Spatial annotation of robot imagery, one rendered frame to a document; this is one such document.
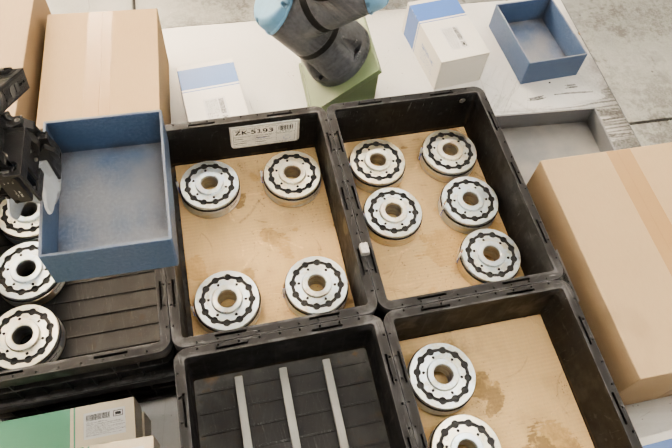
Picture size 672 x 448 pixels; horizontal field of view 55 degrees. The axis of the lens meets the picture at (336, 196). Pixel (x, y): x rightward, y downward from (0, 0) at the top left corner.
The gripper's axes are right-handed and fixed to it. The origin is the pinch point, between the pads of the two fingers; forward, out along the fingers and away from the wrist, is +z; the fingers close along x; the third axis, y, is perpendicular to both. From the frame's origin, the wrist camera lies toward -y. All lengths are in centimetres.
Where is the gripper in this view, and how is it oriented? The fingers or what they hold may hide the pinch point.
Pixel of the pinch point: (46, 192)
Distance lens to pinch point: 87.8
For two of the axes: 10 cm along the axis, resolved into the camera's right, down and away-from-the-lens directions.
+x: 9.9, -1.6, 0.6
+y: 1.7, 8.4, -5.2
